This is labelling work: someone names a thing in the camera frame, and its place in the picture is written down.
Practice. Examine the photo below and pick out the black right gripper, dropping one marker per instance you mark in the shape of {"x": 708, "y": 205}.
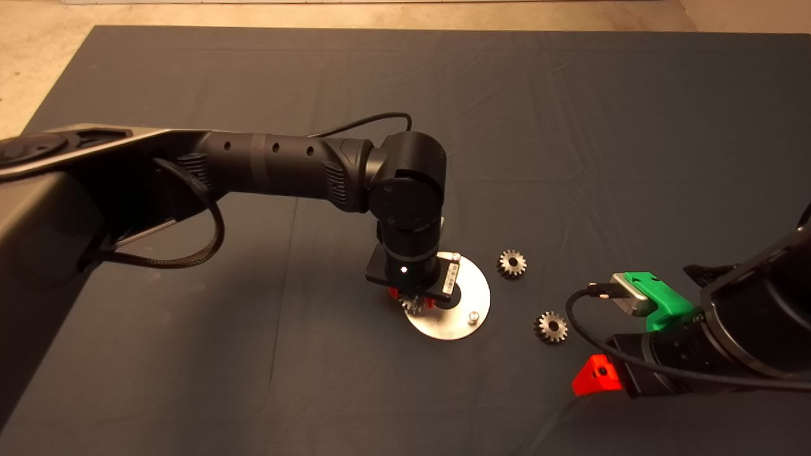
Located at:
{"x": 635, "y": 373}

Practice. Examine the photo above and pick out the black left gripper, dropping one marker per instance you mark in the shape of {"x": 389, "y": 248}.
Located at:
{"x": 380, "y": 272}

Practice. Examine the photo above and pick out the small steel planetary gear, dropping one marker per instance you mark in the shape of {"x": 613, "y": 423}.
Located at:
{"x": 412, "y": 306}
{"x": 505, "y": 266}
{"x": 543, "y": 330}

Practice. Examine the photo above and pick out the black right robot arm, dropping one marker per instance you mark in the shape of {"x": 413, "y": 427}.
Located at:
{"x": 760, "y": 316}

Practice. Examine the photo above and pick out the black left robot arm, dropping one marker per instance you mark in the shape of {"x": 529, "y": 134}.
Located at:
{"x": 285, "y": 168}

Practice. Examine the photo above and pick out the round metal carrier plate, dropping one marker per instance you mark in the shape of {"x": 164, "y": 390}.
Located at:
{"x": 469, "y": 291}

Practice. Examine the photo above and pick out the dark grey table cloth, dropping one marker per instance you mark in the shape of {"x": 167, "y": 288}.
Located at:
{"x": 570, "y": 126}

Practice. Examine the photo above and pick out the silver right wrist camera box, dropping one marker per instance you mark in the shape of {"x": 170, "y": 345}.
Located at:
{"x": 629, "y": 294}

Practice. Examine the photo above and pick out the green right camera mount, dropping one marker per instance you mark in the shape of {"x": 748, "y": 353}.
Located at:
{"x": 667, "y": 304}

